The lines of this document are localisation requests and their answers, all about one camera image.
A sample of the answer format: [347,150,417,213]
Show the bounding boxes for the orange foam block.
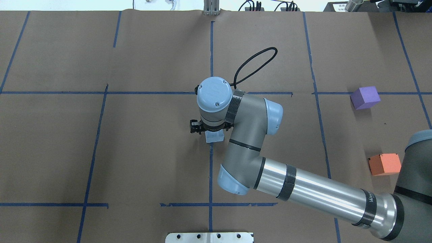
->
[368,153,401,176]

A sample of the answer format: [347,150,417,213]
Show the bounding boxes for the light blue foam block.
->
[204,130,225,143]

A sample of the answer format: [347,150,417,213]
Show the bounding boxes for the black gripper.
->
[190,119,234,134]

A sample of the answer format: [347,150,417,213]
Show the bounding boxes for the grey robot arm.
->
[190,77,431,243]

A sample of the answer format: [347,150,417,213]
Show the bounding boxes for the black cable connectors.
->
[238,0,264,12]
[274,0,300,12]

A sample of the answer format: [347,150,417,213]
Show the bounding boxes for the white metal mounting plate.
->
[165,232,255,243]

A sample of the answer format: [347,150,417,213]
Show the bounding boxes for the purple foam block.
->
[350,86,381,110]

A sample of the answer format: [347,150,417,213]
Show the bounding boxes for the silver metal cylinder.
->
[345,0,364,12]

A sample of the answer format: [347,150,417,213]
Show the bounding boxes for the black cable connectors right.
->
[274,0,300,12]

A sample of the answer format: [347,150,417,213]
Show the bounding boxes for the black cable connectors left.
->
[238,0,264,12]

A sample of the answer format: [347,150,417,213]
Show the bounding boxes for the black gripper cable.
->
[229,47,278,89]

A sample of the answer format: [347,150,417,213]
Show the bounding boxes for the aluminium extrusion post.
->
[203,0,220,16]

